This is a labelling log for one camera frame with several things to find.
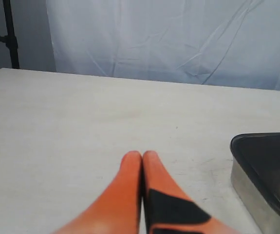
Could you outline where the black backdrop stand pole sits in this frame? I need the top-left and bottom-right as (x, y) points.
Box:
(0, 0), (20, 69)

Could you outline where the dark transparent lunch box lid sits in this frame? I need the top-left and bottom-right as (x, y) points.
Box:
(230, 133), (280, 216)

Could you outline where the steel two-compartment lunch box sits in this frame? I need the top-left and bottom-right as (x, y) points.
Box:
(231, 159), (280, 234)

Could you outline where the light blue backdrop cloth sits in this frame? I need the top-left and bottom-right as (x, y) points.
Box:
(46, 0), (280, 90)

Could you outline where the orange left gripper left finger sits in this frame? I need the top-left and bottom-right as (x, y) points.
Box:
(54, 151), (142, 234)

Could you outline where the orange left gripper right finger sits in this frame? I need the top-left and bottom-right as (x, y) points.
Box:
(143, 151), (237, 234)

